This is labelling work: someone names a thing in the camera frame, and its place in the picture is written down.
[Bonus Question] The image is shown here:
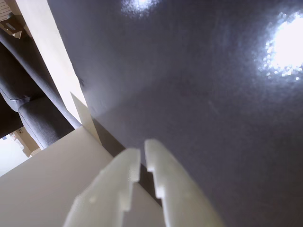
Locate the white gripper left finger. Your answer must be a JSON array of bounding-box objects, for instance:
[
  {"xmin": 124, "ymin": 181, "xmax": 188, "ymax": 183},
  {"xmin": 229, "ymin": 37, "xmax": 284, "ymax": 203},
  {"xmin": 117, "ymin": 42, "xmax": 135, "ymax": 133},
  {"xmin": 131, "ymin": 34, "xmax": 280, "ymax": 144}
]
[{"xmin": 62, "ymin": 148, "xmax": 141, "ymax": 227}]

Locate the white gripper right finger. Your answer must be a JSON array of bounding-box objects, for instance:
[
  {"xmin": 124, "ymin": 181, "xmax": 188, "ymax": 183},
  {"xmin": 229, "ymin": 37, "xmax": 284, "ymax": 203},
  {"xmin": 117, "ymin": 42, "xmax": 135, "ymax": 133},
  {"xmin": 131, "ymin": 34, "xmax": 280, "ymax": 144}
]
[{"xmin": 144, "ymin": 139, "xmax": 226, "ymax": 227}]

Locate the black table mat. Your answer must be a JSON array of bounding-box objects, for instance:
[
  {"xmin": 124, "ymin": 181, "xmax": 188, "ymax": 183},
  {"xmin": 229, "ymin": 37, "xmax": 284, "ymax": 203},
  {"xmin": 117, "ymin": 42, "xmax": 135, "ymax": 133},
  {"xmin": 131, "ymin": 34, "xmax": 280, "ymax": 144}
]
[{"xmin": 46, "ymin": 0, "xmax": 303, "ymax": 227}]

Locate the grey fabric sofa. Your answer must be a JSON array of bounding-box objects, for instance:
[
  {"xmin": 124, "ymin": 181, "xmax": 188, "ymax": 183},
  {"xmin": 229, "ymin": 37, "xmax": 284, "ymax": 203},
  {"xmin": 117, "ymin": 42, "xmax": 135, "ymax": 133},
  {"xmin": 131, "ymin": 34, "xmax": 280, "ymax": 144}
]
[{"xmin": 0, "ymin": 28, "xmax": 82, "ymax": 150}]

